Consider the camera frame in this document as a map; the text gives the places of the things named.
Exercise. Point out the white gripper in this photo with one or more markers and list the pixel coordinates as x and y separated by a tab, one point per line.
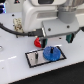
58	22

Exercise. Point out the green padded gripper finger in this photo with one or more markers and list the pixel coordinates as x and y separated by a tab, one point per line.
43	42

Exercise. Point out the red gear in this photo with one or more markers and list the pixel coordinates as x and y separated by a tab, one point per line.
37	43

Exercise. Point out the blue gear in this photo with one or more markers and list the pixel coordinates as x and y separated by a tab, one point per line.
51	53

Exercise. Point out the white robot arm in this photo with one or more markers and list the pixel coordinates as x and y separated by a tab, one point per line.
31	20

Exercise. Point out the left metal peg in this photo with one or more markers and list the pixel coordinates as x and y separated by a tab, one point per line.
36	55

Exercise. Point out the beige electrical connector block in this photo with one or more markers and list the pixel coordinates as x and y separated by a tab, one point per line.
17	25

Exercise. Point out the black peg base plate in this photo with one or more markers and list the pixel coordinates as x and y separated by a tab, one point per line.
32	62

